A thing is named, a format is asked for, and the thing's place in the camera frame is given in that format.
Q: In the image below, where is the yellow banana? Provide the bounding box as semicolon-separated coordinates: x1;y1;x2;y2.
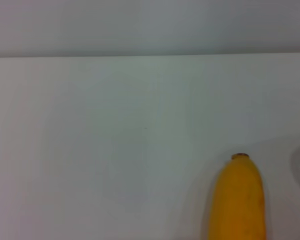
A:
206;152;267;240

